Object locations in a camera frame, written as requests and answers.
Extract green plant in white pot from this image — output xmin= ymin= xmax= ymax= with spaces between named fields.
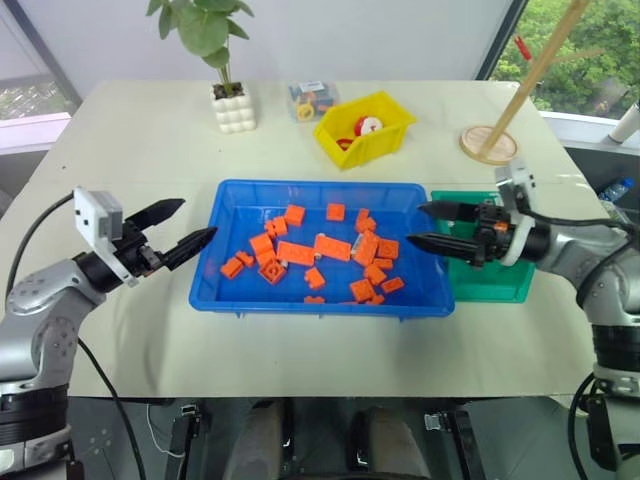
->
xmin=145 ymin=0 xmax=260 ymax=135

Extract yellow plastic bin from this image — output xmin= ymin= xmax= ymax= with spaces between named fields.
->
xmin=313 ymin=90 xmax=418 ymax=170

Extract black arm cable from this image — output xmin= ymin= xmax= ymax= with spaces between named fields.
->
xmin=528 ymin=209 xmax=640 ymax=239
xmin=4 ymin=192 xmax=77 ymax=301

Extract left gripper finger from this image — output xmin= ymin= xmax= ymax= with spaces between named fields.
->
xmin=161 ymin=226 xmax=219 ymax=272
xmin=124 ymin=197 xmax=187 ymax=233

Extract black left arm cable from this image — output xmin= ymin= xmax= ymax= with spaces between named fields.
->
xmin=4 ymin=192 xmax=77 ymax=301

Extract wooden stand with round base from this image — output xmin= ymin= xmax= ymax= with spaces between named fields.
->
xmin=459 ymin=0 xmax=607 ymax=167

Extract green plastic tray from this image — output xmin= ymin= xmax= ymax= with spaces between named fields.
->
xmin=430 ymin=189 xmax=537 ymax=305

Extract white cylinder with dark tip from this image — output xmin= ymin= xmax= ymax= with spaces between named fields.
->
xmin=606 ymin=99 xmax=640 ymax=147

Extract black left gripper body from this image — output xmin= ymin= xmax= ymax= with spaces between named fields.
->
xmin=112 ymin=218 xmax=170 ymax=280

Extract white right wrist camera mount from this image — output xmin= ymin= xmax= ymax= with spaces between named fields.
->
xmin=494 ymin=156 xmax=539 ymax=267

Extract orange plastic part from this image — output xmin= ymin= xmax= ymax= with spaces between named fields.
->
xmin=314 ymin=233 xmax=353 ymax=261
xmin=275 ymin=240 xmax=317 ymax=265

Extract blue plastic tray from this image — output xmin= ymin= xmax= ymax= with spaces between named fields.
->
xmin=188 ymin=178 xmax=457 ymax=318

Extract white and red round item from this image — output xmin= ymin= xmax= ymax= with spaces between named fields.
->
xmin=353 ymin=115 xmax=385 ymax=138

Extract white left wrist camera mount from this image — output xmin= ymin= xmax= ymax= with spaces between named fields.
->
xmin=73 ymin=187 xmax=140 ymax=289

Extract black cable under table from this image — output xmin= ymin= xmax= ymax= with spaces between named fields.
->
xmin=568 ymin=373 xmax=599 ymax=480
xmin=76 ymin=338 xmax=148 ymax=480

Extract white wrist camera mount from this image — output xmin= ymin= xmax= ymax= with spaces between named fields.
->
xmin=73 ymin=187 xmax=140 ymax=289
xmin=494 ymin=156 xmax=539 ymax=267

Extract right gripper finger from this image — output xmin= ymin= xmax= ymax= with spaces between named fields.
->
xmin=416 ymin=200 xmax=482 ymax=223
xmin=405 ymin=232 xmax=480 ymax=264

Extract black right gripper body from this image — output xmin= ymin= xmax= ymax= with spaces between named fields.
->
xmin=471 ymin=201 xmax=515 ymax=269

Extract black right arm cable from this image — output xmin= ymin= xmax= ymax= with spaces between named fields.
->
xmin=528 ymin=209 xmax=640 ymax=239

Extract clear plastic box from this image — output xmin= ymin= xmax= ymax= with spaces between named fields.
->
xmin=286 ymin=79 xmax=343 ymax=123

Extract dark container beside table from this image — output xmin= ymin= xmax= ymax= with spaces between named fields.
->
xmin=561 ymin=143 xmax=640 ymax=224

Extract clear plastic water bottle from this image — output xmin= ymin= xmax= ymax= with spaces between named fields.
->
xmin=596 ymin=176 xmax=637 ymax=207

